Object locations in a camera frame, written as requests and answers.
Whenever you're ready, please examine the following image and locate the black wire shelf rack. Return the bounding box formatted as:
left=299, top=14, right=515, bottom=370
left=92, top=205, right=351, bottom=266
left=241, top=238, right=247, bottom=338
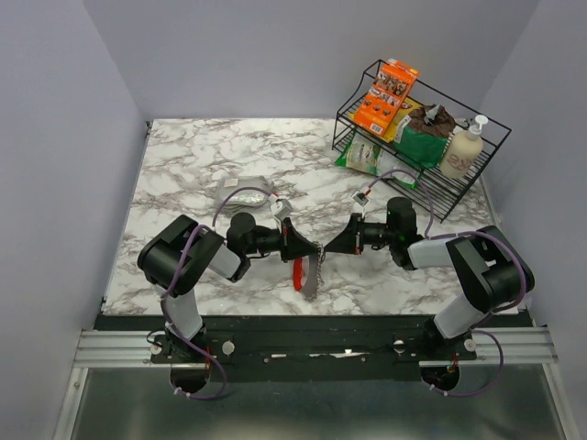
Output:
left=331, top=60, right=512, bottom=221

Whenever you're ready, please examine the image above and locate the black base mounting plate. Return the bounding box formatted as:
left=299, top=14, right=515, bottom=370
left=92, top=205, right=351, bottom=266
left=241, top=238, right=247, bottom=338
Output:
left=95, top=315, right=478, bottom=390

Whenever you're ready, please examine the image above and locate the aluminium extrusion rail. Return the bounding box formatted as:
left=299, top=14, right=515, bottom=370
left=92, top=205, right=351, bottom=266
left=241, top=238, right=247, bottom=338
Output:
left=72, top=329, right=161, bottom=369
left=421, top=325, right=559, bottom=368

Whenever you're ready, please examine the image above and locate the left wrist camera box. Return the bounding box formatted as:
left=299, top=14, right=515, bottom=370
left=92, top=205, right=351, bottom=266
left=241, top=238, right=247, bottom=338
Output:
left=270, top=199, right=294, bottom=221

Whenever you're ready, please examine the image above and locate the orange snack box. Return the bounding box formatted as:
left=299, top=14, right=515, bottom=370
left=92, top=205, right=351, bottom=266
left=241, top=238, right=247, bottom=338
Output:
left=353, top=60, right=420, bottom=136

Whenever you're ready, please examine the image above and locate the right aluminium extrusion rail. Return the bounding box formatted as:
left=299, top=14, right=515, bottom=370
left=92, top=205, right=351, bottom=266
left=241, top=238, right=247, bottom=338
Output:
left=421, top=325, right=559, bottom=368

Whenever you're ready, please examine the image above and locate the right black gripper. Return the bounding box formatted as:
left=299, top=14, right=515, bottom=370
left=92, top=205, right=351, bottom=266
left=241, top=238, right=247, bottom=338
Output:
left=324, top=213, right=398, bottom=255

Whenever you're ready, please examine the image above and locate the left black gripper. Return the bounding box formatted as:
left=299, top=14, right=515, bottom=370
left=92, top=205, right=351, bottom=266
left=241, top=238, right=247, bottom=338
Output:
left=244, top=217, right=319, bottom=263

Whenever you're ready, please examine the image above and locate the white green pouch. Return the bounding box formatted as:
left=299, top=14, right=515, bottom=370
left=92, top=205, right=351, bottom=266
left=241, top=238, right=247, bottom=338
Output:
left=335, top=134, right=420, bottom=189

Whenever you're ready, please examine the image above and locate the yellow snack packet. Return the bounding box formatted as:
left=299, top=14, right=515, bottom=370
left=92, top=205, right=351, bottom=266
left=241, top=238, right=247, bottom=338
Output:
left=382, top=97, right=422, bottom=142

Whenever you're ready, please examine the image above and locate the cream pump soap bottle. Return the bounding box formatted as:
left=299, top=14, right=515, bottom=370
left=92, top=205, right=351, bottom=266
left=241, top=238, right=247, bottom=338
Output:
left=438, top=115, right=489, bottom=179

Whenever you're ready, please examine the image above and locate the green and brown bag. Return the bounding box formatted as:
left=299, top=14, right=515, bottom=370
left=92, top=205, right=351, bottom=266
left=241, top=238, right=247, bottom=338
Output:
left=393, top=104, right=456, bottom=169

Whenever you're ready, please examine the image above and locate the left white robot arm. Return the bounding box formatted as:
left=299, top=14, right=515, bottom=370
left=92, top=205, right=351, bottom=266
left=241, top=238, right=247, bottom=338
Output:
left=138, top=213, right=321, bottom=362

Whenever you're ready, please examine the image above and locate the clear plastic bag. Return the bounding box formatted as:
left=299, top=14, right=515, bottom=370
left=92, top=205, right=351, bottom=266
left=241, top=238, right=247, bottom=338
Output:
left=215, top=176, right=274, bottom=213

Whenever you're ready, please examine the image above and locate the metal keyring coil red holder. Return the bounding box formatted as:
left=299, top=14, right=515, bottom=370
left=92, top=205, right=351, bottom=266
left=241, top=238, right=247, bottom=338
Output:
left=292, top=242, right=325, bottom=302

